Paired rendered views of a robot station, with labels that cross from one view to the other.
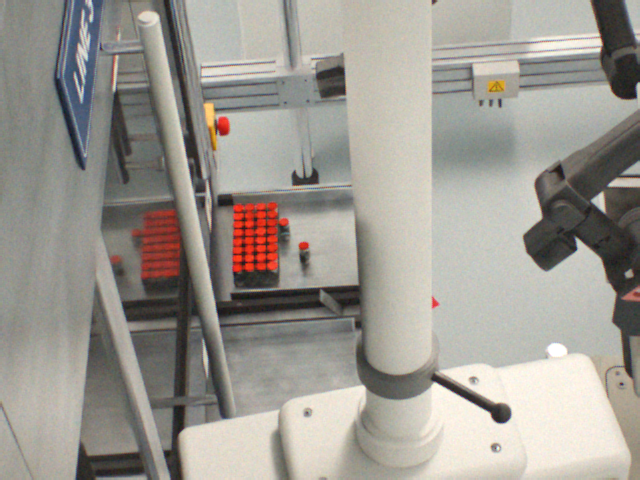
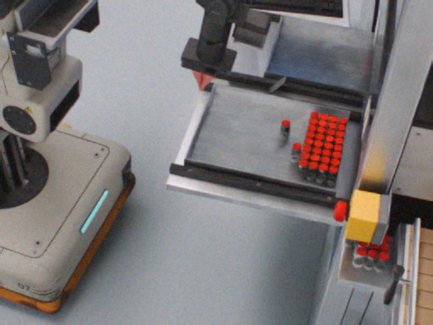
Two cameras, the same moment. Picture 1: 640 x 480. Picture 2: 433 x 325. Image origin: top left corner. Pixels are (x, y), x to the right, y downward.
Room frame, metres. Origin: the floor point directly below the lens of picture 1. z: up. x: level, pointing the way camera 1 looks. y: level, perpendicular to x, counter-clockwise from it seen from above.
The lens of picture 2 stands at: (2.81, 0.08, 2.02)
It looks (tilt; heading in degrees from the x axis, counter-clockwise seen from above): 47 degrees down; 185
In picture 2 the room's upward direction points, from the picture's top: 7 degrees clockwise
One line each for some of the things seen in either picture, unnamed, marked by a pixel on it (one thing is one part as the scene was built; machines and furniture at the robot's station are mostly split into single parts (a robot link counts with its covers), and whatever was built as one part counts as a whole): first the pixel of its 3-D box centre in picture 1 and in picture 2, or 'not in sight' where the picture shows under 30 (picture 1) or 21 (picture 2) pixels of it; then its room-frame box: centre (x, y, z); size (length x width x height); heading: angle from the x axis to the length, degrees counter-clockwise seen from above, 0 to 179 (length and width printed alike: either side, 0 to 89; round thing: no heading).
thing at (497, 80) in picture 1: (495, 80); not in sight; (2.59, -0.50, 0.50); 0.12 x 0.05 x 0.09; 88
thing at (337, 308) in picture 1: (358, 302); (256, 82); (1.54, -0.06, 0.91); 0.14 x 0.03 x 0.06; 88
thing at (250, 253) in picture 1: (250, 244); (327, 148); (1.72, 0.14, 0.90); 0.18 x 0.02 x 0.05; 178
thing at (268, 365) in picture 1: (264, 387); (335, 58); (1.38, 0.13, 0.90); 0.34 x 0.26 x 0.04; 88
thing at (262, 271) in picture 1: (262, 243); (317, 146); (1.72, 0.12, 0.90); 0.18 x 0.02 x 0.05; 178
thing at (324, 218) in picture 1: (318, 242); (271, 139); (1.72, 0.01, 0.90); 0.34 x 0.26 x 0.04; 88
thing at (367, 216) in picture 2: (198, 128); (365, 217); (1.97, 0.23, 1.00); 0.08 x 0.07 x 0.07; 88
